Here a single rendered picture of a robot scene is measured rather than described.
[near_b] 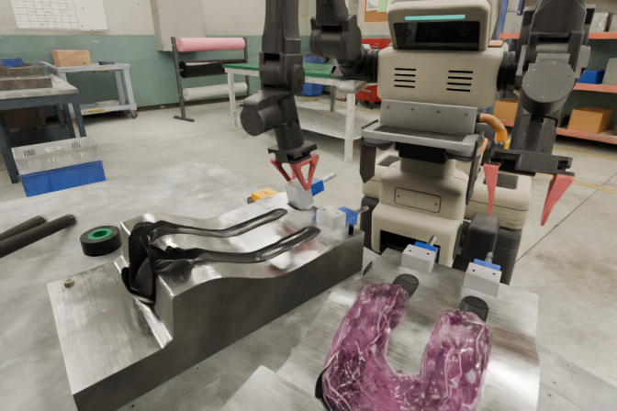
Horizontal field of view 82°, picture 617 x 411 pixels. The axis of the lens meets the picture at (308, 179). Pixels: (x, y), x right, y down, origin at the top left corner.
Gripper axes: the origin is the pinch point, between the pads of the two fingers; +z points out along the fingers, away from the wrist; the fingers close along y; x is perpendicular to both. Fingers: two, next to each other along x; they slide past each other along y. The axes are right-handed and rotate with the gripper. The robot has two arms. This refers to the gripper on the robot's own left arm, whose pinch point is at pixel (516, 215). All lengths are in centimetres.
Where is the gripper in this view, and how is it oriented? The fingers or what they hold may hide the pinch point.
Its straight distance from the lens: 62.3
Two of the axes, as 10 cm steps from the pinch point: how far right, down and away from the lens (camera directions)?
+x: 4.6, 1.2, 8.8
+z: -2.2, 9.8, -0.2
